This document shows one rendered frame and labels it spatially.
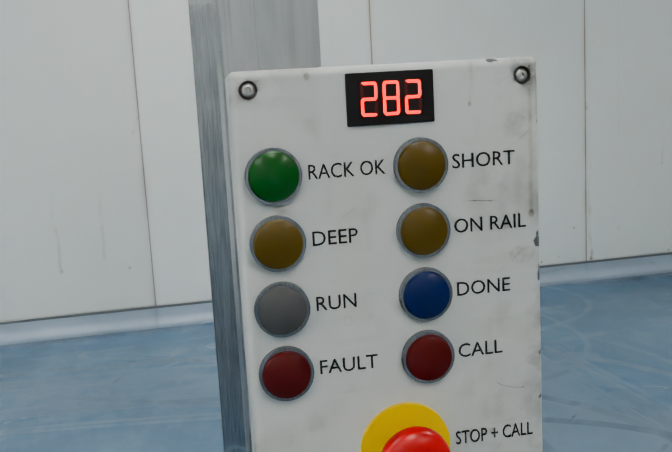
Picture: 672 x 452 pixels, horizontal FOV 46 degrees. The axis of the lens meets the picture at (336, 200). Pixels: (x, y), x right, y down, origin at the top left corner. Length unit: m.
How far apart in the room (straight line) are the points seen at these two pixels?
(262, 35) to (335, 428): 0.23
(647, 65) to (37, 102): 3.19
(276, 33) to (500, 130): 0.14
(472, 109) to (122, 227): 3.68
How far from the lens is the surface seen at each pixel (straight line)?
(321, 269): 0.43
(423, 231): 0.43
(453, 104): 0.44
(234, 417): 1.71
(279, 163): 0.41
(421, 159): 0.43
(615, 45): 4.65
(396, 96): 0.43
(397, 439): 0.45
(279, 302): 0.42
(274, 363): 0.43
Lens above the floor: 1.18
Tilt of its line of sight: 9 degrees down
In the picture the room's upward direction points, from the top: 3 degrees counter-clockwise
